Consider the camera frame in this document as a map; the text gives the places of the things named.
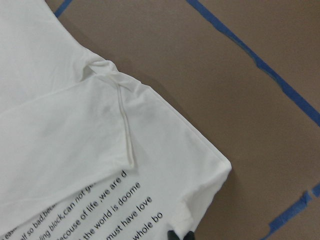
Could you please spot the white long-sleeve printed shirt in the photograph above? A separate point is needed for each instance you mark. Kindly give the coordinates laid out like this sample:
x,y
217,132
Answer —
x,y
86,151

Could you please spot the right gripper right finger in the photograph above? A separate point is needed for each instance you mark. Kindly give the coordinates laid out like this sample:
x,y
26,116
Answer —
x,y
189,236

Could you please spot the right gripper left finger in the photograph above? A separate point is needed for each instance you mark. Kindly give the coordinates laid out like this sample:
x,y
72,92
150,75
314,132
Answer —
x,y
171,235

